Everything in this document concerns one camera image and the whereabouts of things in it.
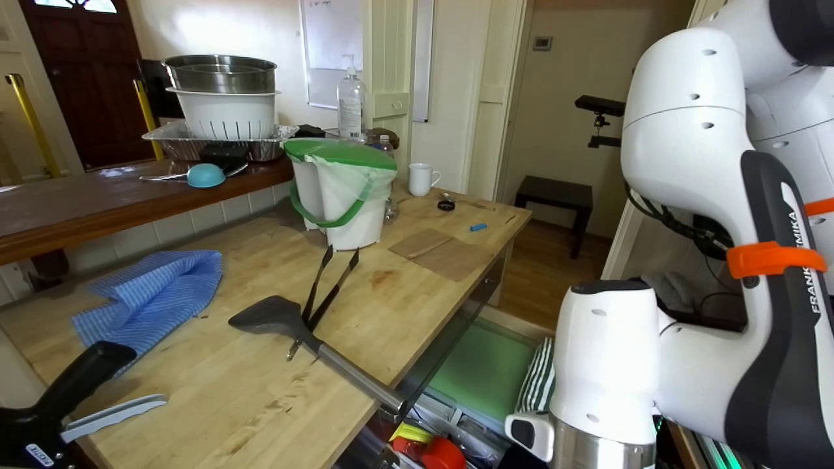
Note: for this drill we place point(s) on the black spatula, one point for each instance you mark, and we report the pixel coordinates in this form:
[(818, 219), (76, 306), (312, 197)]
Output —
[(278, 314)]

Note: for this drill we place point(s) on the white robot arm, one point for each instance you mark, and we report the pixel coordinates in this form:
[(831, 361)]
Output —
[(687, 130)]

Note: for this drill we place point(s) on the wooden drawer steel front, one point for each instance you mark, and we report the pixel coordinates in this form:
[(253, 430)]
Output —
[(471, 418)]

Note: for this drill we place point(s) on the thin brown wood sheet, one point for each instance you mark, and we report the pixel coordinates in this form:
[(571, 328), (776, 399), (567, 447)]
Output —
[(440, 250)]

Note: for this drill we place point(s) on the small black object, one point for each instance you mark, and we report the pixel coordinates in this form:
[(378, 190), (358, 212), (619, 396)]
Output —
[(447, 203)]

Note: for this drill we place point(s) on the white mug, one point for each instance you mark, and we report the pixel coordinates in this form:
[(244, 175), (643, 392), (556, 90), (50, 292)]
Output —
[(421, 181)]

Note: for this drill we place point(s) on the small blue object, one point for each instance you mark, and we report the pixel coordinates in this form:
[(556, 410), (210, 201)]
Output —
[(479, 227)]

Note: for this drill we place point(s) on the white bin green lid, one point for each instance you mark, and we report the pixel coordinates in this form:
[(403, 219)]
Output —
[(343, 197)]

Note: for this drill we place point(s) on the clear plastic bottle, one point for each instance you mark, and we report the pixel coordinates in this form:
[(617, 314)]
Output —
[(350, 108)]

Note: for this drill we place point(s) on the black stool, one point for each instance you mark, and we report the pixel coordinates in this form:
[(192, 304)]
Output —
[(556, 190)]

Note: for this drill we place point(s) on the green cutting board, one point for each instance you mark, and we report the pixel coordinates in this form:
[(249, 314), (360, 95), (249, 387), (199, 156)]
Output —
[(485, 367)]

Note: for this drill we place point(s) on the green white striped towel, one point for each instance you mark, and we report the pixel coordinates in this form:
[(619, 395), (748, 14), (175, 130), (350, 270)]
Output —
[(539, 378)]

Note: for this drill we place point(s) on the yellow plastic object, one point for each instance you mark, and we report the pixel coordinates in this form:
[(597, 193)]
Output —
[(408, 430)]

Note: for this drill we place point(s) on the red plastic object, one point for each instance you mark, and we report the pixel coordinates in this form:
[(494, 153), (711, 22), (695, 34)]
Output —
[(434, 455)]

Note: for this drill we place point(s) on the light blue bowl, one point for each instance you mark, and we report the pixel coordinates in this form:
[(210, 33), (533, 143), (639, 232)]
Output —
[(206, 175)]

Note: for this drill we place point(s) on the white colander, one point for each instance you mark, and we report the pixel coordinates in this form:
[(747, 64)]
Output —
[(226, 116)]

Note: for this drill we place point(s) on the steel pot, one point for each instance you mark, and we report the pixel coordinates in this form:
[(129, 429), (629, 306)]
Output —
[(223, 74)]

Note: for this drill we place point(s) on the blue cloth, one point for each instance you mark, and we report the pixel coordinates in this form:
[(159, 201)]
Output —
[(157, 295)]

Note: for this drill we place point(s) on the grey drying tray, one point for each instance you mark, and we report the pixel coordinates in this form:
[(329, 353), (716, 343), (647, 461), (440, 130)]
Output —
[(165, 133)]

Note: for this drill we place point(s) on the yellow bar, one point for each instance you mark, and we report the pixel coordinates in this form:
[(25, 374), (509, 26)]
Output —
[(148, 117), (30, 121)]

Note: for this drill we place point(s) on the dark brown wooden shelf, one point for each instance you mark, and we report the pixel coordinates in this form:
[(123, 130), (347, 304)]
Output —
[(86, 203)]

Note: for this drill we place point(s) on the dark red door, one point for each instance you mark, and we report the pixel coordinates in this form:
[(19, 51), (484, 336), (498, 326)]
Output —
[(86, 78)]

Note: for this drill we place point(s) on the white wall poster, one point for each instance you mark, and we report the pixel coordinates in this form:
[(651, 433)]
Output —
[(329, 42)]

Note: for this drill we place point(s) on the wall thermostat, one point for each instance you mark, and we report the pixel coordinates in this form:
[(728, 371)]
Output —
[(543, 42)]

